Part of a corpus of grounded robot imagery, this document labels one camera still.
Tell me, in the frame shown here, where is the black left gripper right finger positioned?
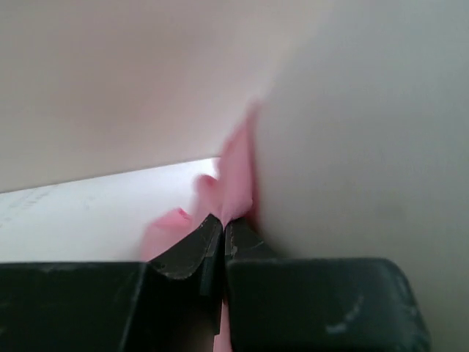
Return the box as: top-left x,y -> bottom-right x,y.
224,218 -> 281,263

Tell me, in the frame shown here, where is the pink satin pillowcase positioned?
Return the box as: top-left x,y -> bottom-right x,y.
141,98 -> 265,352

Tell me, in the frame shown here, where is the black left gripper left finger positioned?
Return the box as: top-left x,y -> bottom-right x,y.
149,215 -> 222,280

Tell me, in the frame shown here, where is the white pillow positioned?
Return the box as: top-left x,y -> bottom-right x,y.
255,1 -> 468,351

